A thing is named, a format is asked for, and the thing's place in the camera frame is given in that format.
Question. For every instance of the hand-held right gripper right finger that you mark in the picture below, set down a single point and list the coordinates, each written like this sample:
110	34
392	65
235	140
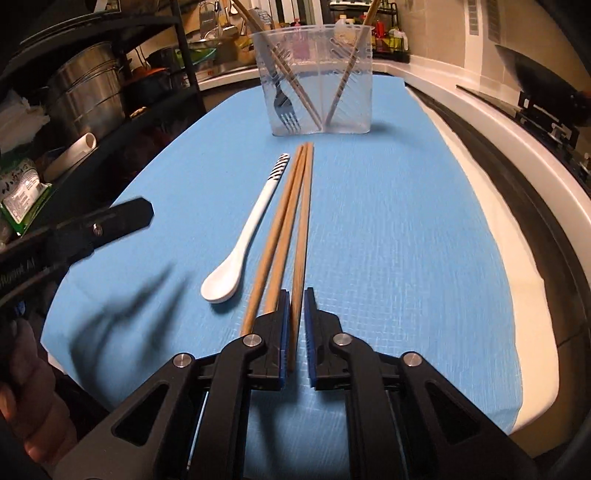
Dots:
310	341

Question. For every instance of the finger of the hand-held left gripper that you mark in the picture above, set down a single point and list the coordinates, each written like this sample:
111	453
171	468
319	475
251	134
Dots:
124	214

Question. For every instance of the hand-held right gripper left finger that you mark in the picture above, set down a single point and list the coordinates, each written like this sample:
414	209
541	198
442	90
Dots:
285	337

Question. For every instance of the light brown wooden chopstick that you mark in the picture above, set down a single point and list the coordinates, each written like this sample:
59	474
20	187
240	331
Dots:
304	230
268	258
288	230
346	69
295	85
286	85
352	69

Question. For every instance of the white ceramic spoon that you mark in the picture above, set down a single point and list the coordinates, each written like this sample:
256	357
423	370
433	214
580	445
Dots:
221	286

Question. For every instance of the clear plastic utensil holder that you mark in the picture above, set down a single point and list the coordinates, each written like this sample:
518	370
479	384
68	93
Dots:
318	106

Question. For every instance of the person's left hand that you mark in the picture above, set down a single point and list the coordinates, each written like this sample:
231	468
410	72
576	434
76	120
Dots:
32	392

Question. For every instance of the green food packet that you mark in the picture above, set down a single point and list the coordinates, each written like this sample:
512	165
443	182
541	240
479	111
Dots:
23	196

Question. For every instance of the white paper roll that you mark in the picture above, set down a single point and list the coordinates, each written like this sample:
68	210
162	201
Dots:
74	152

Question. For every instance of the large stainless steel pot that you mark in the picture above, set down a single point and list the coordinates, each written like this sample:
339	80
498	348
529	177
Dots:
92	115
85	69

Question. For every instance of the black pot with red rim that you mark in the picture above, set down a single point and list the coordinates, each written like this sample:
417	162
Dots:
147	85

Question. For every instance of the blue tablecloth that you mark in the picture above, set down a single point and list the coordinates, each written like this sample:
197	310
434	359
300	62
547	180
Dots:
392	230

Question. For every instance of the white plastic bag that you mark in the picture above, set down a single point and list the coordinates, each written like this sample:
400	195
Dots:
18	117

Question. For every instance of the black metal shelf rack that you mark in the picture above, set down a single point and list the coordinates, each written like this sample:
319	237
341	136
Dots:
187	60

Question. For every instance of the green plastic basin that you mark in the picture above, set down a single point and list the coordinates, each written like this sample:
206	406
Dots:
203	54

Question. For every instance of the cooking oil bottle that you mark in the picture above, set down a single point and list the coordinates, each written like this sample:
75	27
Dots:
345	30

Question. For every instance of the black spice rack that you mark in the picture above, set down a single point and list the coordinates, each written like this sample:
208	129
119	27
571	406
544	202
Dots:
401	57

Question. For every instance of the red sauce bottle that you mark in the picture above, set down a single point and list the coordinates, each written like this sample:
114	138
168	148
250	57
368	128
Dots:
381	30

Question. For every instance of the black gas stove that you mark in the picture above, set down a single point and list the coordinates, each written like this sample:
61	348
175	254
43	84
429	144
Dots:
549	124

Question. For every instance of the grey wall panel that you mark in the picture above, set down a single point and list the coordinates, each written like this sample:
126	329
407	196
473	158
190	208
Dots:
495	18
472	16

